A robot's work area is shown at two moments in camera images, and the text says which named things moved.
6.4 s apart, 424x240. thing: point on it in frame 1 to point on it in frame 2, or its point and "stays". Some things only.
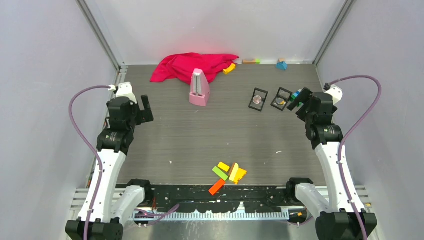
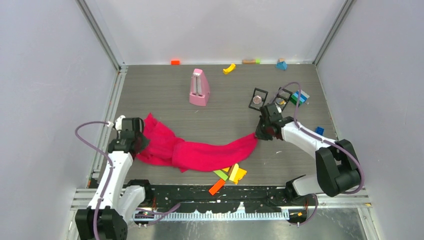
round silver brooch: x=257 y=99 stays
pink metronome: x=200 y=90 stays
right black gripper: x=302 y=97 to x=258 y=134
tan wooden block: x=244 y=62 stays
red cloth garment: x=180 y=67 to x=165 y=148
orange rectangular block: x=217 y=186 stays
